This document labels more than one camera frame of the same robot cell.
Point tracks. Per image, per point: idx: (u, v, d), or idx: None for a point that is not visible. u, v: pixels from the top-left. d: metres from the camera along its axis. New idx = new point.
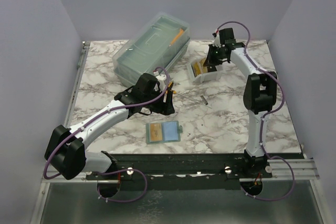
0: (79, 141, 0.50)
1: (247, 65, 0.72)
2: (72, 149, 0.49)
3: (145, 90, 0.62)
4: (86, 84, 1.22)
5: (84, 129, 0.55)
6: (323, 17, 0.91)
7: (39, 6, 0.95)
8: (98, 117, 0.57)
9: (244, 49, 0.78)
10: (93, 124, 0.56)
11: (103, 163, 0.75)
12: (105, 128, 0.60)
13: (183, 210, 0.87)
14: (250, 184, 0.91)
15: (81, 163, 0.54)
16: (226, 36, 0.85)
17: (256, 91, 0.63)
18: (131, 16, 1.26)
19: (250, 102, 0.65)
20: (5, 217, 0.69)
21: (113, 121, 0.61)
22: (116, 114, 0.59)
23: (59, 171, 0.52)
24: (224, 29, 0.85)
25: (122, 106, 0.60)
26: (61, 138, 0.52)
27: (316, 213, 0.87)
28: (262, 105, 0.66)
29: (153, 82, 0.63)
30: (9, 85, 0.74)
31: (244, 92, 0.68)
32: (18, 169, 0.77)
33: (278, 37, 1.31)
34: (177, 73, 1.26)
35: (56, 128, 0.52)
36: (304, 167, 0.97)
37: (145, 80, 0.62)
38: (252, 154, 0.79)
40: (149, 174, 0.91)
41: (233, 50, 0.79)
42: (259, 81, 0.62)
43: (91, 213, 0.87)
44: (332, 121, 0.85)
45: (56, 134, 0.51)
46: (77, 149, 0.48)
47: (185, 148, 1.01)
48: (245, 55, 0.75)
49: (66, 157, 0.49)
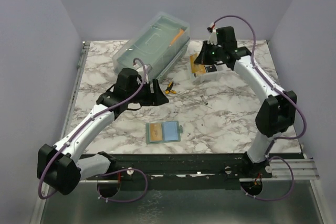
0: (68, 157, 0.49)
1: (260, 83, 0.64)
2: (62, 166, 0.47)
3: (127, 87, 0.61)
4: (86, 84, 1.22)
5: (70, 144, 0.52)
6: (323, 17, 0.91)
7: (39, 6, 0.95)
8: (82, 128, 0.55)
9: (251, 59, 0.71)
10: (79, 136, 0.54)
11: (101, 166, 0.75)
12: (92, 136, 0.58)
13: (183, 210, 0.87)
14: (250, 184, 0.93)
15: (75, 176, 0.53)
16: (227, 39, 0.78)
17: (274, 117, 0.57)
18: (131, 16, 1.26)
19: (267, 128, 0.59)
20: (5, 217, 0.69)
21: (99, 128, 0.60)
22: (101, 119, 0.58)
23: (55, 187, 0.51)
24: (224, 30, 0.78)
25: (105, 110, 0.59)
26: (49, 157, 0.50)
27: (316, 213, 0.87)
28: (279, 128, 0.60)
29: (134, 77, 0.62)
30: (9, 85, 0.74)
31: (258, 116, 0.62)
32: (18, 169, 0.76)
33: (278, 37, 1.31)
34: (177, 73, 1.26)
35: (41, 149, 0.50)
36: (304, 167, 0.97)
37: (124, 76, 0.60)
38: (255, 161, 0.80)
40: (149, 174, 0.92)
41: (239, 60, 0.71)
42: (276, 105, 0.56)
43: (91, 213, 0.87)
44: (332, 121, 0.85)
45: (43, 154, 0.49)
46: (68, 164, 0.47)
47: (185, 148, 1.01)
48: (253, 67, 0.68)
49: (59, 173, 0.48)
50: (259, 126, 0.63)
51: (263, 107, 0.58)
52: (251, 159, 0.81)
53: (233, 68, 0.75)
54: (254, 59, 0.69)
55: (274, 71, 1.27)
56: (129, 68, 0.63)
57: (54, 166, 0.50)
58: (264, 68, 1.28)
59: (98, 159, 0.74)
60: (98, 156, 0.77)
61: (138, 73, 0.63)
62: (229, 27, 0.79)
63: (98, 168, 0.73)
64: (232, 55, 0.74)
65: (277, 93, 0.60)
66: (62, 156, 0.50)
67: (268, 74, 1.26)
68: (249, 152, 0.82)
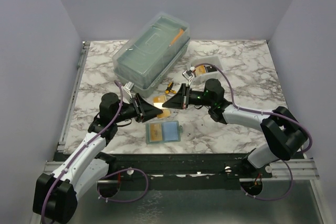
0: (67, 183, 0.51)
1: (249, 116, 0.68)
2: (61, 192, 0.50)
3: (112, 112, 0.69)
4: (86, 84, 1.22)
5: (68, 170, 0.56)
6: (324, 17, 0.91)
7: (39, 7, 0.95)
8: (78, 155, 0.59)
9: (233, 105, 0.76)
10: (75, 162, 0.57)
11: (100, 172, 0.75)
12: (88, 162, 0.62)
13: (184, 210, 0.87)
14: (250, 184, 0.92)
15: (73, 201, 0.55)
16: (217, 97, 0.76)
17: (281, 136, 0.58)
18: (132, 16, 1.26)
19: (286, 150, 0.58)
20: (5, 217, 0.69)
21: (94, 153, 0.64)
22: (94, 146, 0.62)
23: (55, 216, 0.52)
24: (214, 91, 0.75)
25: (97, 136, 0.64)
26: (48, 185, 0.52)
27: (316, 213, 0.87)
28: (297, 146, 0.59)
29: (116, 102, 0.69)
30: (9, 85, 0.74)
31: (270, 146, 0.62)
32: (18, 170, 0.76)
33: (279, 37, 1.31)
34: (176, 73, 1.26)
35: (40, 178, 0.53)
36: (304, 167, 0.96)
37: (104, 106, 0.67)
38: (258, 167, 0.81)
40: (149, 174, 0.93)
41: (224, 111, 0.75)
42: (274, 124, 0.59)
43: (91, 213, 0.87)
44: (332, 121, 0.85)
45: (41, 183, 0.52)
46: (68, 189, 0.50)
47: (185, 148, 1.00)
48: (239, 109, 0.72)
49: (59, 200, 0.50)
50: (279, 155, 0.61)
51: (266, 133, 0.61)
52: (253, 166, 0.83)
53: (227, 121, 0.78)
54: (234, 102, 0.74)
55: (274, 71, 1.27)
56: (108, 95, 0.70)
57: (53, 195, 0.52)
58: (264, 68, 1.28)
59: (95, 167, 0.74)
60: (93, 164, 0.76)
61: (118, 97, 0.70)
62: (219, 89, 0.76)
63: (98, 174, 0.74)
64: (220, 113, 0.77)
65: (268, 115, 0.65)
66: (61, 182, 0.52)
67: (268, 74, 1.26)
68: (249, 157, 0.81)
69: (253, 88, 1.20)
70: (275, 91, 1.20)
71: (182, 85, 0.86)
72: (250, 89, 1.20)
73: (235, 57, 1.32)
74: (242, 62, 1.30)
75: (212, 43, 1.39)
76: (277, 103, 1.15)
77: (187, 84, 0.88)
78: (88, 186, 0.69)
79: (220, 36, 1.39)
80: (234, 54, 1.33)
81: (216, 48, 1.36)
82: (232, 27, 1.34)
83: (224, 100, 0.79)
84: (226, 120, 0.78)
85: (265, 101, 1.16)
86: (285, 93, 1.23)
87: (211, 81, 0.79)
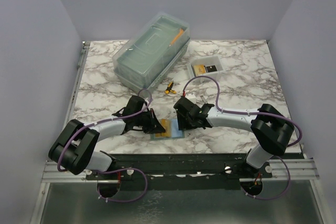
0: (93, 131, 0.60)
1: (236, 116, 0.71)
2: (88, 136, 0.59)
3: (135, 108, 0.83)
4: (86, 84, 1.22)
5: (96, 125, 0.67)
6: (323, 17, 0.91)
7: (38, 5, 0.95)
8: (104, 121, 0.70)
9: (214, 108, 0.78)
10: (103, 124, 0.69)
11: (101, 162, 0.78)
12: (106, 134, 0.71)
13: (183, 210, 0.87)
14: (250, 184, 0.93)
15: (88, 158, 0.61)
16: (185, 108, 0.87)
17: (271, 135, 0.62)
18: (132, 16, 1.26)
19: (277, 146, 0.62)
20: (5, 217, 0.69)
21: (112, 130, 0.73)
22: (116, 123, 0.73)
23: (67, 164, 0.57)
24: (179, 102, 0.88)
25: (121, 118, 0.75)
26: (75, 129, 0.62)
27: (316, 213, 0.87)
28: (287, 139, 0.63)
29: (142, 102, 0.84)
30: (9, 86, 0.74)
31: (262, 145, 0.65)
32: (18, 169, 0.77)
33: (279, 38, 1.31)
34: (176, 73, 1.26)
35: (71, 122, 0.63)
36: (304, 167, 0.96)
37: (134, 100, 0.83)
38: (258, 167, 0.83)
40: (149, 174, 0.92)
41: (208, 116, 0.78)
42: (263, 124, 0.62)
43: (91, 213, 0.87)
44: (332, 121, 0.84)
45: (72, 126, 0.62)
46: (94, 137, 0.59)
47: (185, 148, 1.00)
48: (222, 112, 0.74)
49: (81, 145, 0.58)
50: (272, 151, 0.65)
51: (257, 135, 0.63)
52: (254, 167, 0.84)
53: (211, 125, 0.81)
54: (217, 105, 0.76)
55: (274, 71, 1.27)
56: (136, 96, 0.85)
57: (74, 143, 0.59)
58: (264, 67, 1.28)
59: (102, 155, 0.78)
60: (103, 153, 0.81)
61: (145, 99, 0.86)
62: (182, 98, 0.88)
63: (99, 164, 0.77)
64: (203, 117, 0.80)
65: (255, 115, 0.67)
66: (88, 130, 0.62)
67: (268, 73, 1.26)
68: (248, 159, 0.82)
69: (253, 87, 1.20)
70: (275, 90, 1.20)
71: (177, 114, 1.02)
72: (250, 89, 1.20)
73: (235, 57, 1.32)
74: (242, 62, 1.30)
75: (212, 43, 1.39)
76: (277, 103, 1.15)
77: (177, 114, 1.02)
78: (89, 168, 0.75)
79: (220, 36, 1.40)
80: (235, 54, 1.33)
81: (216, 48, 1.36)
82: (232, 27, 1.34)
83: (205, 105, 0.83)
84: (210, 124, 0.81)
85: (265, 101, 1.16)
86: (285, 93, 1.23)
87: (179, 99, 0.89)
